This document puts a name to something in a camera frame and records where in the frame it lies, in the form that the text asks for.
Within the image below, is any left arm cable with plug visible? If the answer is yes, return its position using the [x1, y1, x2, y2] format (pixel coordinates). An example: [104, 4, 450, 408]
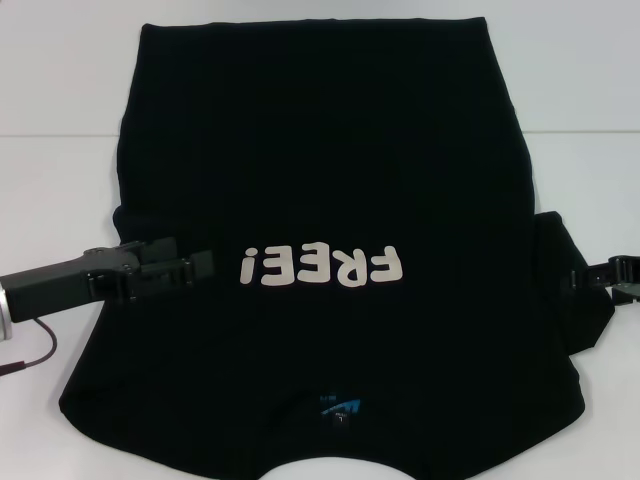
[0, 317, 58, 377]

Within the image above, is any black shirt with FREE print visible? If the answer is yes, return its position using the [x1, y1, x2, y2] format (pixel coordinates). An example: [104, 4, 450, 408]
[57, 17, 624, 480]

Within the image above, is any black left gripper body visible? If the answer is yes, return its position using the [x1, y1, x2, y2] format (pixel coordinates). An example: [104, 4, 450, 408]
[0, 240, 144, 324]

